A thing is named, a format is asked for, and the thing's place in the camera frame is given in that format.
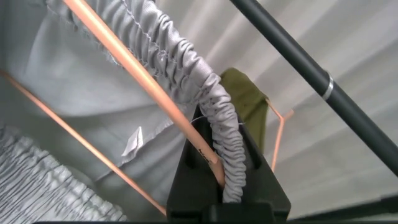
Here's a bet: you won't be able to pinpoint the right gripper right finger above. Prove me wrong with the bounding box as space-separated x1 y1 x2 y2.
238 112 292 222

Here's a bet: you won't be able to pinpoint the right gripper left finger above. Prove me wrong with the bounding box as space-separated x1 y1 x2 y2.
167 105 224 222

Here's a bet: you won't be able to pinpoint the pink clothes hanger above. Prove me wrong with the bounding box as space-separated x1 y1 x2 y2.
266 98 295 172
0 0 226 217

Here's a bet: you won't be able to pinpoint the green long-sleeved shirt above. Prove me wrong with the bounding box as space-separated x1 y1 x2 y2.
220 67 270 153

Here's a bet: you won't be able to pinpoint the pale grey shorts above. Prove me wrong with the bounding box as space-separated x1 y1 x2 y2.
0 0 248 222

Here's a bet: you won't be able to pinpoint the black clothes rack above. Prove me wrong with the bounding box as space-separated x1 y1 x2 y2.
229 0 398 222

